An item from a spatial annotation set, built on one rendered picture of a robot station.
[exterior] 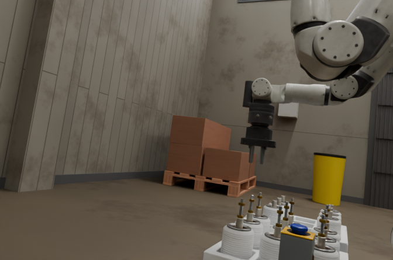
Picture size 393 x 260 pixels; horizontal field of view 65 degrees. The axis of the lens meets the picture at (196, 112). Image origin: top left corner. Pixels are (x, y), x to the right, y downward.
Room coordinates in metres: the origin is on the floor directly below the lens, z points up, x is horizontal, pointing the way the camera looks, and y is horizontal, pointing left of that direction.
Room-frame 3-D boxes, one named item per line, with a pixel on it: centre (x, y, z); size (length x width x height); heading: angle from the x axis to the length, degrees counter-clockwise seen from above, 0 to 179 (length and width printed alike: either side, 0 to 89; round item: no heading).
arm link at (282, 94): (1.10, -0.27, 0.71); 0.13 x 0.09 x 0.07; 69
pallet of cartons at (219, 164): (4.12, -0.36, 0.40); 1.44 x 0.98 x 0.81; 156
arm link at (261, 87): (1.09, -0.21, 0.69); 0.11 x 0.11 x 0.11; 69
